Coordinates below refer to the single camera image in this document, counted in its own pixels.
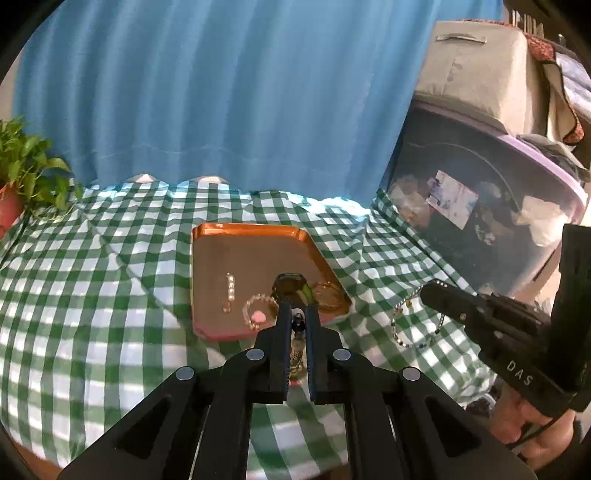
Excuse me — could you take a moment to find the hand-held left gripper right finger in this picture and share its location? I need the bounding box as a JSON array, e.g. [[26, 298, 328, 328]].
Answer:
[[305, 302, 539, 480]]

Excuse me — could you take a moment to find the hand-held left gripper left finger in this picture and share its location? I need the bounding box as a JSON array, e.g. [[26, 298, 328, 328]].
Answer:
[[60, 301, 296, 480]]

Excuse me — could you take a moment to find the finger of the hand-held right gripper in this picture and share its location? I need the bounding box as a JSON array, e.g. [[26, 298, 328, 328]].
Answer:
[[420, 281, 497, 339]]

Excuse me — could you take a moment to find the beaded necklace pile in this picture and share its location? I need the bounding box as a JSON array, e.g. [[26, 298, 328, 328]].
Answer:
[[288, 310, 308, 384]]

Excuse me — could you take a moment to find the pink heart bead bracelet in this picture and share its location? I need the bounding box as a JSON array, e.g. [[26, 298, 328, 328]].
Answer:
[[242, 294, 280, 332]]

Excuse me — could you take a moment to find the colourful bead necklace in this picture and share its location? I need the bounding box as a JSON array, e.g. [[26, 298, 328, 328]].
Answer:
[[390, 285, 447, 350]]

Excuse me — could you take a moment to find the pearl bead bracelet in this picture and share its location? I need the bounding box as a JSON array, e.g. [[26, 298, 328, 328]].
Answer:
[[222, 272, 238, 315]]

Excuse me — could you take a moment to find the orange metal tray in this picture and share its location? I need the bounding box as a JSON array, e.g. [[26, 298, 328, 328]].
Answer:
[[191, 223, 352, 341]]

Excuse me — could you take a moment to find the person's right hand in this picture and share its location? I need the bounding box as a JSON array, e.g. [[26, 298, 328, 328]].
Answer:
[[489, 378, 578, 472]]

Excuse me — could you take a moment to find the clear plastic storage bin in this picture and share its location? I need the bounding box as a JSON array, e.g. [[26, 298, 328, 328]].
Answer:
[[376, 92, 589, 301]]

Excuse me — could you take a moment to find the white printed card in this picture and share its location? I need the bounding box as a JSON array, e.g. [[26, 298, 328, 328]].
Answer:
[[427, 170, 479, 230]]

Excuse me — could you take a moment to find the white crumpled cloth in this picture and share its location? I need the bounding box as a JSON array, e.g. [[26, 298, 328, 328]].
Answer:
[[519, 196, 568, 247]]

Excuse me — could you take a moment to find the grey garment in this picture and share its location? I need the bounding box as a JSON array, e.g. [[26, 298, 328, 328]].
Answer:
[[515, 133, 591, 185]]

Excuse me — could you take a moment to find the green checkered tablecloth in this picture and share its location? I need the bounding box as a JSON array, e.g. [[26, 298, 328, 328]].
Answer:
[[0, 178, 499, 480]]

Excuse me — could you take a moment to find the red patterned cloth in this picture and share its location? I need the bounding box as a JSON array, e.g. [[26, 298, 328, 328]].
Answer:
[[526, 34, 588, 147]]

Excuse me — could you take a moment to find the grey fabric storage bag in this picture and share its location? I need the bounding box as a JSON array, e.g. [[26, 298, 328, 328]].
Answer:
[[411, 18, 550, 139]]

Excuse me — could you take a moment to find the blue curtain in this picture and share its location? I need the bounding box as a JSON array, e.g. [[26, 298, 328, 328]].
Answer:
[[14, 0, 504, 204]]

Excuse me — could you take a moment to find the green potted plant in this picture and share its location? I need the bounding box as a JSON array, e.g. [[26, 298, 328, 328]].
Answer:
[[0, 115, 86, 238]]

